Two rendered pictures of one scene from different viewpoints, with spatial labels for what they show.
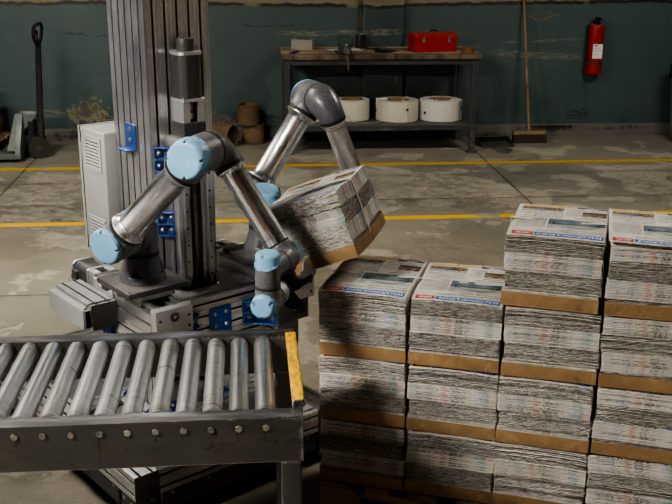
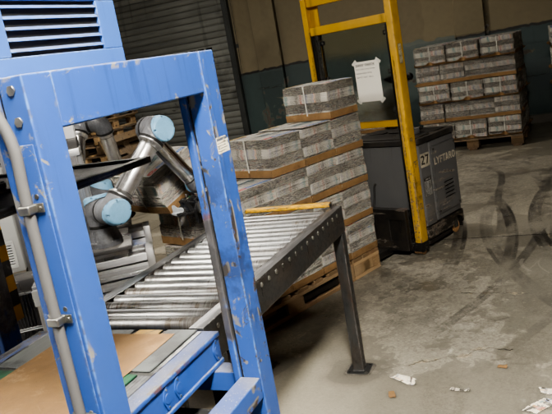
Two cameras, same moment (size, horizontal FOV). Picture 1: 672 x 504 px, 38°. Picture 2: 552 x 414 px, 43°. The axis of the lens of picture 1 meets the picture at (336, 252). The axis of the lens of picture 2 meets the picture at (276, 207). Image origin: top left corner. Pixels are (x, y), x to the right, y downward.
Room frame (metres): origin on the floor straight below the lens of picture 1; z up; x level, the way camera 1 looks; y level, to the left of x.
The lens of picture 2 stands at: (0.78, 2.88, 1.51)
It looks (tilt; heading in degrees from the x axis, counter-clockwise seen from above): 12 degrees down; 300
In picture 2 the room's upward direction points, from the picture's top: 10 degrees counter-clockwise
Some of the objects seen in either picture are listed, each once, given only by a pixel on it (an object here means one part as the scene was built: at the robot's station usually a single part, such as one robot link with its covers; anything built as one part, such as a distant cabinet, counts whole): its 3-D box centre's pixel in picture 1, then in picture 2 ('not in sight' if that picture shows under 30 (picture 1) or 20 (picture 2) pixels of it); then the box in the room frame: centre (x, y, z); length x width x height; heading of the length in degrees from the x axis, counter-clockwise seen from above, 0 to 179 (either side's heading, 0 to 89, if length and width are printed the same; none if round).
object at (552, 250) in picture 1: (556, 255); (264, 154); (2.85, -0.69, 0.95); 0.38 x 0.29 x 0.23; 164
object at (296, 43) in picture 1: (378, 43); not in sight; (9.06, -0.38, 0.96); 1.69 x 0.57 x 0.12; 95
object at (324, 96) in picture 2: not in sight; (332, 179); (2.70, -1.26, 0.65); 0.39 x 0.30 x 1.29; 165
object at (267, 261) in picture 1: (270, 268); not in sight; (2.67, 0.19, 0.96); 0.11 x 0.08 x 0.11; 158
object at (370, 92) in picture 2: not in sight; (358, 75); (2.58, -1.69, 1.28); 0.57 x 0.01 x 0.65; 165
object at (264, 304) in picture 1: (267, 301); not in sight; (2.65, 0.20, 0.86); 0.11 x 0.08 x 0.09; 165
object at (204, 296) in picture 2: not in sight; (172, 301); (2.23, 1.16, 0.77); 0.47 x 0.05 x 0.05; 5
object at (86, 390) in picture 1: (89, 383); (237, 251); (2.28, 0.64, 0.77); 0.47 x 0.05 x 0.05; 5
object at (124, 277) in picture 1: (141, 264); (104, 233); (2.97, 0.63, 0.87); 0.15 x 0.15 x 0.10
